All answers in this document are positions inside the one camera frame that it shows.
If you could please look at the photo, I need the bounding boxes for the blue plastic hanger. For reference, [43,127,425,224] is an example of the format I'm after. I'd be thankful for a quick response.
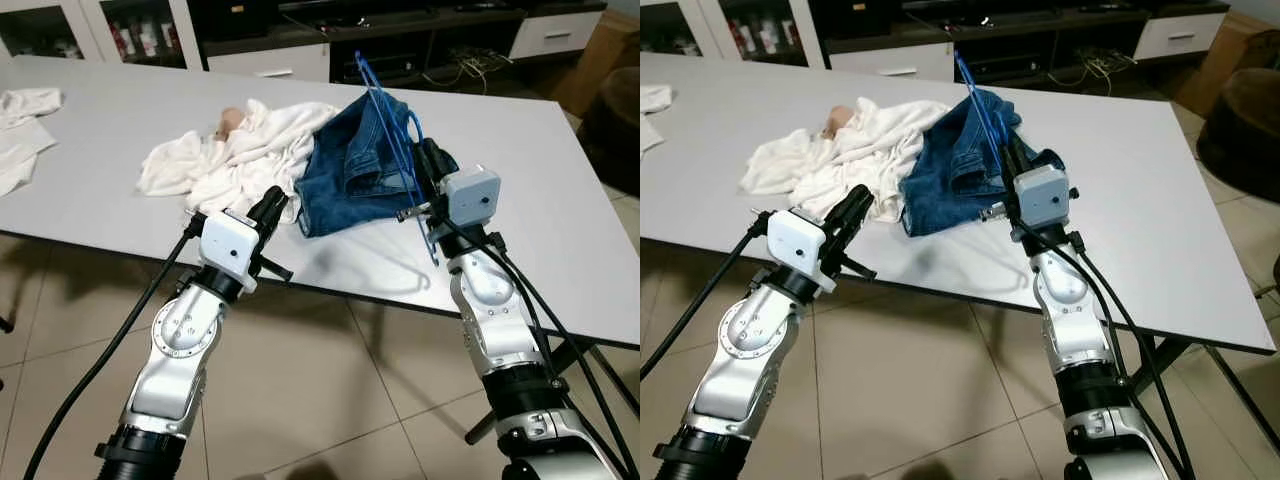
[355,50,443,266]
[953,50,1023,201]

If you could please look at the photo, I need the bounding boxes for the blue denim jeans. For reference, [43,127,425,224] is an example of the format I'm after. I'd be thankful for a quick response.
[295,90,456,239]
[898,88,1031,239]

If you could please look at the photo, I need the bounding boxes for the white crumpled cloth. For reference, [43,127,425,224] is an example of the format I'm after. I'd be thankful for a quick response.
[740,98,951,223]
[640,85,674,153]
[0,88,64,198]
[137,98,343,216]

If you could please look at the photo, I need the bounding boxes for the black media player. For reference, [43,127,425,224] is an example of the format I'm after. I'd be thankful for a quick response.
[965,55,1046,83]
[345,55,419,83]

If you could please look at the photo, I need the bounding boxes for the black tv stand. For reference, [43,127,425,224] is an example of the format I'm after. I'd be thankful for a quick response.
[185,0,611,98]
[810,0,1233,96]

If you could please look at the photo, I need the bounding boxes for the white drawer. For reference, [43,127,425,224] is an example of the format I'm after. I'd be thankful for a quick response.
[508,10,606,61]
[1133,12,1229,61]
[828,42,956,83]
[207,43,331,84]

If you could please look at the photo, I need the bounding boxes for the black box yellow label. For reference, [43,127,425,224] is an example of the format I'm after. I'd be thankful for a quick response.
[810,0,901,41]
[188,0,286,43]

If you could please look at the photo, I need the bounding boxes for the brown cardboard box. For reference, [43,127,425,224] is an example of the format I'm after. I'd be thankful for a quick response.
[553,8,641,118]
[1172,10,1280,116]

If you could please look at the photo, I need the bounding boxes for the white glass door cabinet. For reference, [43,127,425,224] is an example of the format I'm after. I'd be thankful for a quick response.
[0,0,206,63]
[640,0,826,69]

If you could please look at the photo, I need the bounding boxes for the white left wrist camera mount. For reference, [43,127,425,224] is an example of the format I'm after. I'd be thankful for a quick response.
[768,208,831,283]
[197,210,263,283]

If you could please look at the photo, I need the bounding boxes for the pale tangled cable bundle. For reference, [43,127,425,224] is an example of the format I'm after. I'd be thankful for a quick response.
[1040,48,1141,96]
[420,48,516,96]

